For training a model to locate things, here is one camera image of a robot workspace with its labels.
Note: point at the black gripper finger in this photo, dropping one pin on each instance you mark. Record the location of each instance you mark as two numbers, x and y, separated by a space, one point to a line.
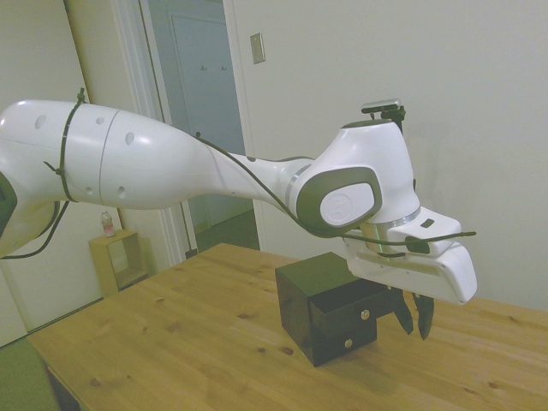
404 314
426 319

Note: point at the wooden cube shelf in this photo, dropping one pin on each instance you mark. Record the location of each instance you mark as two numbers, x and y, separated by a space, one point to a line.
100 265

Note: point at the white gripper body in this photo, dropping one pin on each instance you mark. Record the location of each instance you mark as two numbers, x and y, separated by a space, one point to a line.
445 269

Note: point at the black drawer with silver knob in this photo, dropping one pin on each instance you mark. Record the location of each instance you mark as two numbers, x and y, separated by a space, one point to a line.
342 349
342 314

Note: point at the metal light switch plate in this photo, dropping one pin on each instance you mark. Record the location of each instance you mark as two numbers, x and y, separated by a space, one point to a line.
257 48

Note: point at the white door frame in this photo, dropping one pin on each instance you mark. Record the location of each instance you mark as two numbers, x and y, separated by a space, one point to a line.
141 64

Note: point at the grey-blue panel door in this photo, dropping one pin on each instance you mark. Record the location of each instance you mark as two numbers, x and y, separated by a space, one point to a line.
201 107

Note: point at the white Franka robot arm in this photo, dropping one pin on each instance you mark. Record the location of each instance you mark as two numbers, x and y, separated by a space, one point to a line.
171 162

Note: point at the small bottle with red label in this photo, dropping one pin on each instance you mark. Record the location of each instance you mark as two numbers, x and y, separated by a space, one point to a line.
107 224

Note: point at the black two-drawer cabinet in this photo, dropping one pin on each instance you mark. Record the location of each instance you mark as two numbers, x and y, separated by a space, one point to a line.
295 295

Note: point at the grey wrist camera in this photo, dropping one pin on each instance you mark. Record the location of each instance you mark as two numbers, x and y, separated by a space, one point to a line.
381 106

